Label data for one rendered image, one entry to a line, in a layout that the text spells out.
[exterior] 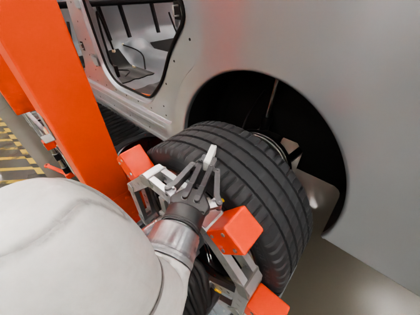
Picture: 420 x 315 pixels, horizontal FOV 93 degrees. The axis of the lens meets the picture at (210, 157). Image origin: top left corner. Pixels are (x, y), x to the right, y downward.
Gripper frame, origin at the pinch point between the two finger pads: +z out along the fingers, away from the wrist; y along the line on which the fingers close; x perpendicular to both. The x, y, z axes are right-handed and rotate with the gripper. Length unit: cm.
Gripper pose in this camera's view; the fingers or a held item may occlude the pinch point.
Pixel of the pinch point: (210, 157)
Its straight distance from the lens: 50.7
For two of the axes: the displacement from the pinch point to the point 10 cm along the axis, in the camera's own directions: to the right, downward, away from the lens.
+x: 0.7, -7.1, -7.0
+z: 2.8, -6.6, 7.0
